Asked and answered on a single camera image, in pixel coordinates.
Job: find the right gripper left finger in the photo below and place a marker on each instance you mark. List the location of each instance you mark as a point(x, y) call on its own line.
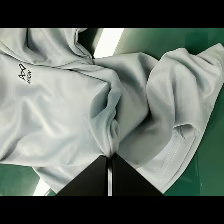
point(90, 180)

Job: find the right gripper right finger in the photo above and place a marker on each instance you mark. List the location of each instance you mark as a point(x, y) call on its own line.
point(130, 181)

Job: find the pale grey T-shirt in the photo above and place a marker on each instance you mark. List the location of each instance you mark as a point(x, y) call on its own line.
point(66, 106)

